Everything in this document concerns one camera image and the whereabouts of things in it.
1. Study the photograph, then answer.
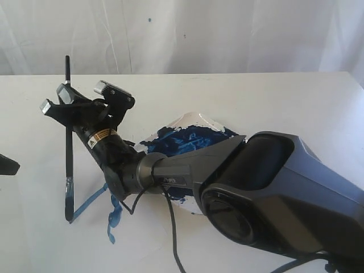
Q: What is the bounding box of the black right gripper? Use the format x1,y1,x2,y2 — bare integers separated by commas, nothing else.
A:
39,84,142,201

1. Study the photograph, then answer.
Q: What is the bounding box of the black paintbrush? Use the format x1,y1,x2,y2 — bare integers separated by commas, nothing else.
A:
64,55,75,223

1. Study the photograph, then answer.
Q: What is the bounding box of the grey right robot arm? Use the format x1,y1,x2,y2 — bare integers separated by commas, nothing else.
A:
40,81,363,260

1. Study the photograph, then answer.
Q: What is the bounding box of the white paper sheet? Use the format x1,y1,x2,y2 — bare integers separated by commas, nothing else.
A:
19,140,166,271

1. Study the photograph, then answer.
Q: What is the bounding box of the white plate with blue paint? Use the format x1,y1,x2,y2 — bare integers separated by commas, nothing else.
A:
128,112,246,214

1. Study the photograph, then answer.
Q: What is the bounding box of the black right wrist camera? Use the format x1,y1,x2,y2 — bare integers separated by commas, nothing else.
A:
94,80,135,111

